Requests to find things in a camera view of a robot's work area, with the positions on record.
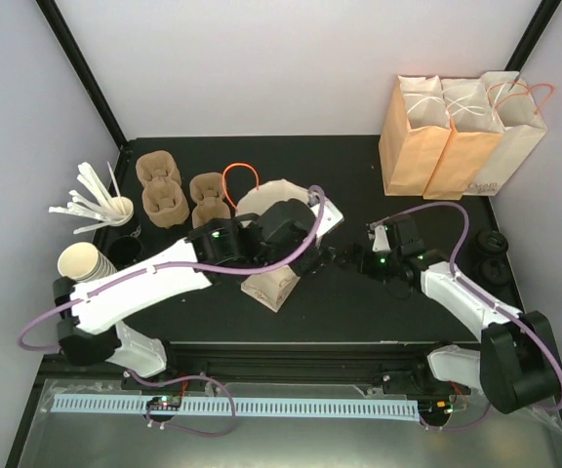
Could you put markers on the black coffee lid back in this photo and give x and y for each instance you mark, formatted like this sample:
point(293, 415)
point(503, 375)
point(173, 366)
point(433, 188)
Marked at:
point(490, 242)

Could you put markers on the middle orange paper bag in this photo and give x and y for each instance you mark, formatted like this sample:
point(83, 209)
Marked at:
point(475, 133)

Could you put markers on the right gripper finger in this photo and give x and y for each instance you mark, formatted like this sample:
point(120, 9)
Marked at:
point(355, 248)
point(345, 259)

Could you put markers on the printed Cream Bear paper bag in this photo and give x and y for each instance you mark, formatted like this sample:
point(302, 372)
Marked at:
point(271, 289)

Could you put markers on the stack of white paper cups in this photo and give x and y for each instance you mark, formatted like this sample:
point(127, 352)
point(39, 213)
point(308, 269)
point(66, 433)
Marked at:
point(83, 262)

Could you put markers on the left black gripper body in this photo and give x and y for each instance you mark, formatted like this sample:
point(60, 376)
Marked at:
point(312, 257)

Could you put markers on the back-left pulp cup carrier stack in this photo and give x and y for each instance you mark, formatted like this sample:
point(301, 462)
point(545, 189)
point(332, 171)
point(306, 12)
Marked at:
point(162, 196)

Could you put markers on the black coffee lid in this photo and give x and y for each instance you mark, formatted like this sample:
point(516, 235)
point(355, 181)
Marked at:
point(490, 242)
point(493, 272)

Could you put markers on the light blue cable duct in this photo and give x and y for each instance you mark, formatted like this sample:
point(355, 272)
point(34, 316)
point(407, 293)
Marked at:
point(240, 407)

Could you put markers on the black frame post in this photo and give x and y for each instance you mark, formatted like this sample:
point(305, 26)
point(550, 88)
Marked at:
point(532, 34)
point(55, 19)

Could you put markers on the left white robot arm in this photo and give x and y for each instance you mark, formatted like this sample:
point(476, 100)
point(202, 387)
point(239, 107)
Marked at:
point(93, 329)

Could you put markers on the white bag orange handles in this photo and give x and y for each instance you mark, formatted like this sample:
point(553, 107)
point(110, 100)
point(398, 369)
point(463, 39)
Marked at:
point(519, 107)

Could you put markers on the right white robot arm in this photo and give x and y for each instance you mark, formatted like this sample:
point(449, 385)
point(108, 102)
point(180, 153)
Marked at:
point(494, 324)

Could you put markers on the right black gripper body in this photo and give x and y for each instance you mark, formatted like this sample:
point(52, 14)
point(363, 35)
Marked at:
point(380, 269)

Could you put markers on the black coffee lid middle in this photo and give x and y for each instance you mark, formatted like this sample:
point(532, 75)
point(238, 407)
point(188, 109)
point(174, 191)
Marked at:
point(493, 272)

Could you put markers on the left black frame post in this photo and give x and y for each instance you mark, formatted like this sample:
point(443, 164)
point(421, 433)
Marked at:
point(55, 19)

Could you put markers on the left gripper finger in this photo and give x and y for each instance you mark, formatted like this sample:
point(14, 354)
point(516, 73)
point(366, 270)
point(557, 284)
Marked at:
point(327, 256)
point(310, 272)

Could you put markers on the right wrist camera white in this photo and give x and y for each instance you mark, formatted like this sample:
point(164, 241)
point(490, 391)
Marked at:
point(380, 242)

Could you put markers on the orange paper bag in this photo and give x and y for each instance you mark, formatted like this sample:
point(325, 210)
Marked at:
point(415, 131)
point(475, 133)

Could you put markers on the black paper cup stack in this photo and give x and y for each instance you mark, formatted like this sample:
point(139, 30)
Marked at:
point(126, 250)

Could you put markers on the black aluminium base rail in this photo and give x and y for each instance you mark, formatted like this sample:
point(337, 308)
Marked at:
point(401, 368)

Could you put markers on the right black frame post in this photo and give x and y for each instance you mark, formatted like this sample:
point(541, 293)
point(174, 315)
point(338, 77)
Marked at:
point(532, 34)

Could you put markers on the left orange paper bag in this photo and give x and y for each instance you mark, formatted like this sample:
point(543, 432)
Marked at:
point(415, 131)

